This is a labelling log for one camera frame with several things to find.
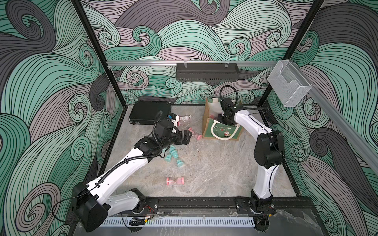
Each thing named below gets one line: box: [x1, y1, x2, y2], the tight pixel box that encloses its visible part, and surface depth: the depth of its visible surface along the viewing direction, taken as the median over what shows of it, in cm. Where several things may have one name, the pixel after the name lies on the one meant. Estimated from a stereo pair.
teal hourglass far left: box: [169, 145, 178, 157], surface depth 93 cm
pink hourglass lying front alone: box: [165, 177, 185, 186], surface depth 80 cm
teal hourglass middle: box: [164, 149, 179, 163], surface depth 92 cm
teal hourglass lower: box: [176, 159, 185, 168], surface depth 88 cm
